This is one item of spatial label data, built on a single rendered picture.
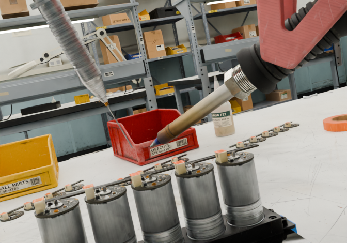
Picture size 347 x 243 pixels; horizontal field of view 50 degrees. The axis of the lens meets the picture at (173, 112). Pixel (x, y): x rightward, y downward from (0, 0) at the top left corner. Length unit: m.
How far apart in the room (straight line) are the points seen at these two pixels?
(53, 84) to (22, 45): 2.20
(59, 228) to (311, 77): 6.01
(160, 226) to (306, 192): 0.16
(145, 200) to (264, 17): 0.12
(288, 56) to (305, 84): 5.93
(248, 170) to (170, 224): 0.06
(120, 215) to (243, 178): 0.08
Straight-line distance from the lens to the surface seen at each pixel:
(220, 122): 0.61
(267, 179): 0.39
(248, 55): 0.17
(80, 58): 0.19
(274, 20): 0.16
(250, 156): 0.24
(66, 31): 0.19
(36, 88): 2.50
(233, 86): 0.18
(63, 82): 2.51
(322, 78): 6.31
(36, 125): 2.58
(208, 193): 0.23
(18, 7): 2.62
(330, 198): 0.33
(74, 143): 4.69
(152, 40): 4.48
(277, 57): 0.16
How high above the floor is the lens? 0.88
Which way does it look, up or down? 7 degrees down
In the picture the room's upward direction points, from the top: 11 degrees counter-clockwise
